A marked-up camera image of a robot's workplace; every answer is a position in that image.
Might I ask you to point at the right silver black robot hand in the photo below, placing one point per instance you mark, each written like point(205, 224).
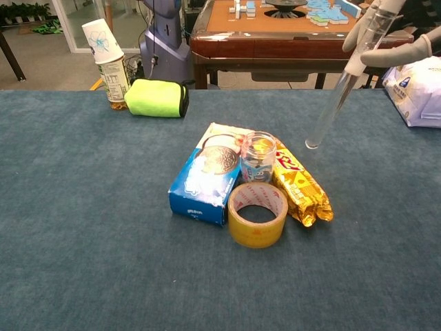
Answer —
point(396, 55)

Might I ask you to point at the clear glass test tube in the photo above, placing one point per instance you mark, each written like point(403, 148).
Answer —
point(330, 110)

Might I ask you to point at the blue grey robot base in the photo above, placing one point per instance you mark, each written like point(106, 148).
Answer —
point(165, 38)

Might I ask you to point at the yellow packing tape roll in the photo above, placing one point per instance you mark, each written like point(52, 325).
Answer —
point(255, 238)

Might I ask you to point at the white tissue pack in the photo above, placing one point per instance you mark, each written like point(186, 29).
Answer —
point(420, 93)

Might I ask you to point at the blue mahjong tile pile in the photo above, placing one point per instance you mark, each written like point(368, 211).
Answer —
point(324, 15)

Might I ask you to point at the brown mahjong table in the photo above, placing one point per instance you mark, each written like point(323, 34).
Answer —
point(275, 43)

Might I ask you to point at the black mahjong table centre disc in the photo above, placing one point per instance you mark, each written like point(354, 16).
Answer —
point(284, 5)

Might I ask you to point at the standing mahjong tile group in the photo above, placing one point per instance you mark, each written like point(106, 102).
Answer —
point(249, 10)

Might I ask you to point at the golden snack packet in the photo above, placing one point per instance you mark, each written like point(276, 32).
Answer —
point(299, 189)

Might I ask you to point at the small clear glass jar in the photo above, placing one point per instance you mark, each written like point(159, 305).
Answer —
point(258, 165)

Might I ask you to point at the blue cookie box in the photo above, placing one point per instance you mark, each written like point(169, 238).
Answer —
point(196, 193)

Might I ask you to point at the green folded microfibre cloth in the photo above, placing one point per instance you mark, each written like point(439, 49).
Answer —
point(155, 98)

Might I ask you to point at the tea bottle with label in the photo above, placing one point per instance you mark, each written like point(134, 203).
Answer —
point(115, 82)

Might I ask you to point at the white paper cup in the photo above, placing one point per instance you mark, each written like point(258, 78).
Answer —
point(101, 41)

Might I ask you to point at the blue table mat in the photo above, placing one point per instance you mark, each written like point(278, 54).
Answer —
point(86, 224)

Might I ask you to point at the green potted plants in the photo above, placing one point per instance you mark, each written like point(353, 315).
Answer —
point(20, 12)

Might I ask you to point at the dark desk leg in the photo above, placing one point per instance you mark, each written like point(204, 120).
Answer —
point(13, 62)

